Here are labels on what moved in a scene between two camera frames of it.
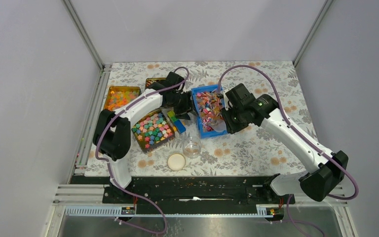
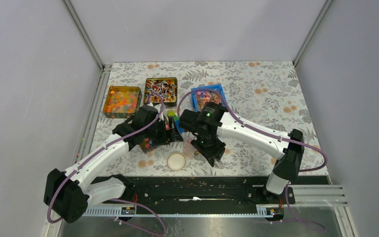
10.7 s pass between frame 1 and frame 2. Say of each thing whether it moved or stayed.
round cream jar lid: stayed
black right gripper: moved
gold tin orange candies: stayed
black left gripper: moved
